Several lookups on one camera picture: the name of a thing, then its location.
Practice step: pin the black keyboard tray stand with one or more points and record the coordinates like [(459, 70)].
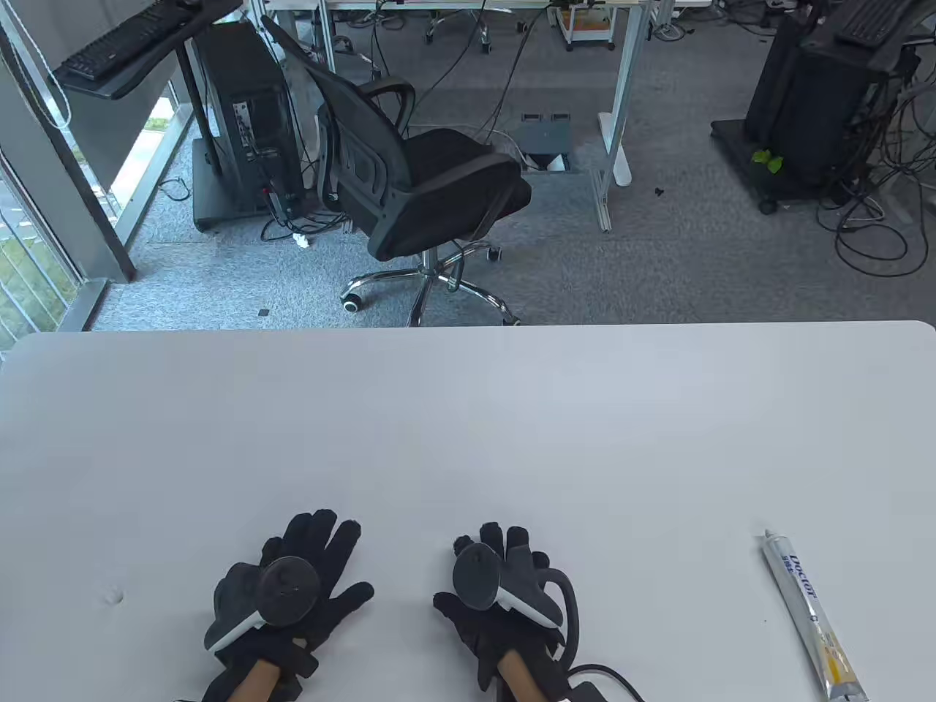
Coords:
[(131, 80)]

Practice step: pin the black white hand controller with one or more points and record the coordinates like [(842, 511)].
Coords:
[(289, 589), (479, 578)]

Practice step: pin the black white right hand controller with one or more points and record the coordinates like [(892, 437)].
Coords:
[(479, 578)]

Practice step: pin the white toothpaste tube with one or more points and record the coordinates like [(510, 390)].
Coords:
[(804, 599)]

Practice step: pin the person's right hand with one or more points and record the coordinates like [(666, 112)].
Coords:
[(486, 643)]

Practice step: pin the grey floor outlet box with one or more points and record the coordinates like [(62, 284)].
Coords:
[(545, 139)]

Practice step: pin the person's left forearm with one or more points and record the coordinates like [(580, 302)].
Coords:
[(256, 680)]

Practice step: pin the black white left hand controller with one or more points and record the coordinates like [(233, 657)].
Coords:
[(289, 589)]

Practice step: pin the person's right forearm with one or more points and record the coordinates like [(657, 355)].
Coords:
[(521, 676)]

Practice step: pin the white rolling cart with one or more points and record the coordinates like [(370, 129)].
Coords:
[(589, 25)]

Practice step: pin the black equipment cart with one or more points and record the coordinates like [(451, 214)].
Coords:
[(812, 110)]

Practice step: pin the small white tube cap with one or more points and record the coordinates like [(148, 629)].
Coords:
[(113, 596)]

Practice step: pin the black mesh office chair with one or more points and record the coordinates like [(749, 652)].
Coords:
[(431, 183)]

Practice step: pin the chrome chair base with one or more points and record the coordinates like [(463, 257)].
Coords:
[(479, 25)]

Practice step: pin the small green object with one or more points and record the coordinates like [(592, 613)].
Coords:
[(768, 159)]

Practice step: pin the person's left hand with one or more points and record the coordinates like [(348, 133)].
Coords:
[(333, 556)]

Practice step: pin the black computer tower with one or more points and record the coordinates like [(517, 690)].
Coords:
[(245, 110)]

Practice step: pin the white metal desk frame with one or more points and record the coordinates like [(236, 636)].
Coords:
[(621, 88)]

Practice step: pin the black keyboard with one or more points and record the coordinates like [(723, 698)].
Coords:
[(121, 40), (870, 22)]

